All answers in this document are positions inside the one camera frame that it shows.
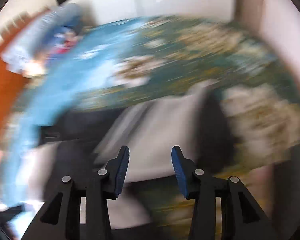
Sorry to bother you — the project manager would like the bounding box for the white glossy wardrobe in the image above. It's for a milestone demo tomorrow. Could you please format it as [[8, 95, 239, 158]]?
[[50, 0, 240, 28]]

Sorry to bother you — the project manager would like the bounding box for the teal floral blanket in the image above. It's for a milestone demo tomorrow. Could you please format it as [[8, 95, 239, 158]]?
[[0, 15, 300, 240]]

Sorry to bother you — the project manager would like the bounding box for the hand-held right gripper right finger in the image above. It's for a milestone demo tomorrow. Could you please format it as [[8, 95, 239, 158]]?
[[171, 145, 278, 240]]

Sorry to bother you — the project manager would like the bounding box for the light blue folded quilt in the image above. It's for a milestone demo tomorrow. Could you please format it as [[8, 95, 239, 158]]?
[[1, 2, 83, 73]]

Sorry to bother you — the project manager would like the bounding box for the cream pink floral folded quilt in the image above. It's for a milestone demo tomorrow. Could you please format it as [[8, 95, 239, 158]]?
[[47, 25, 87, 55]]

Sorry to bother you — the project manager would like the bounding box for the dark grey hooded jacket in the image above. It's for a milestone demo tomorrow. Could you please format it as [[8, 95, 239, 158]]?
[[37, 80, 243, 230]]

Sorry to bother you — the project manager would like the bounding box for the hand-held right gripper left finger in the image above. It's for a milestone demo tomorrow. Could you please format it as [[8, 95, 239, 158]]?
[[21, 145, 130, 240]]

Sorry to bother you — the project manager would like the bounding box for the orange wooden headboard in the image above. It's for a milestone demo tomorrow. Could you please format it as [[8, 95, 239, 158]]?
[[0, 12, 50, 145]]

